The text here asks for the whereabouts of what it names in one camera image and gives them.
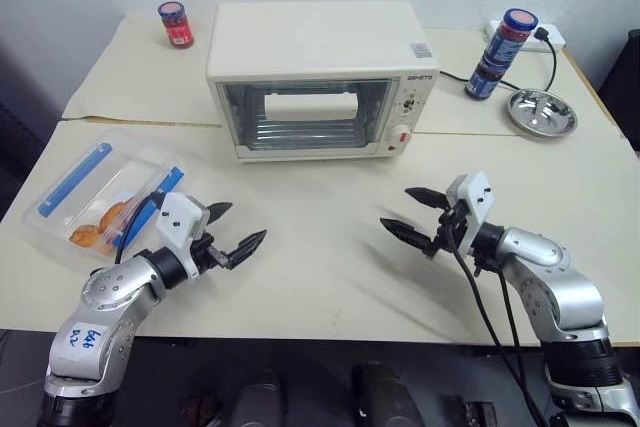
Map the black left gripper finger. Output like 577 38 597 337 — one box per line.
205 201 235 225
226 228 269 271

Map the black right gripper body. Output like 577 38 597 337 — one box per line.
424 202 472 261

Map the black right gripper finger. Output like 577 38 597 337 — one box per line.
379 217 435 251
404 187 450 209

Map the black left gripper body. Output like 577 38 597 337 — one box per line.
191 231 237 274

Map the white knob with red marker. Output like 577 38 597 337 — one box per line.
388 124 414 149

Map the clear plastic food container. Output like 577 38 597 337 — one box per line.
21 127 188 262

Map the white toaster oven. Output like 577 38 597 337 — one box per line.
206 0 442 164

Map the blue container clip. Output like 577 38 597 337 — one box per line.
110 165 187 249
38 141 114 219

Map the blue jar with black lid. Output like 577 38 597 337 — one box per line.
464 62 503 101

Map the silver metal bowl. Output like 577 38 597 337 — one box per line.
507 89 579 138

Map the dark rounded shape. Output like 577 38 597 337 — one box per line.
351 361 432 427
233 369 282 427

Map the upper blue-lid jar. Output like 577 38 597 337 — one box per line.
482 7 538 73

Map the white power strip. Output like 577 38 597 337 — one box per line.
483 19 567 53

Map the red jar with red lid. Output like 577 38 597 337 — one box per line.
157 1 195 50

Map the black chair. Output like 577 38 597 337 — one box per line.
596 28 640 151

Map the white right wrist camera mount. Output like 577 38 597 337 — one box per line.
445 170 497 255

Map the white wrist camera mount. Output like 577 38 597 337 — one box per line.
155 191 211 282
445 170 497 255

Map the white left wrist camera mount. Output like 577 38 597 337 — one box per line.
155 191 211 282

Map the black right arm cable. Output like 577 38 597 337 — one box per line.
447 219 549 427
494 266 539 427

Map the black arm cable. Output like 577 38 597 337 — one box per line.
447 219 549 427
114 191 169 265
494 266 539 427

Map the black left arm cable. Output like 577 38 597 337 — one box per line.
114 191 169 265

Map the white oven door handle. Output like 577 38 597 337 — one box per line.
263 91 360 123

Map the black power cable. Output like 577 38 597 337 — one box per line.
438 39 559 93

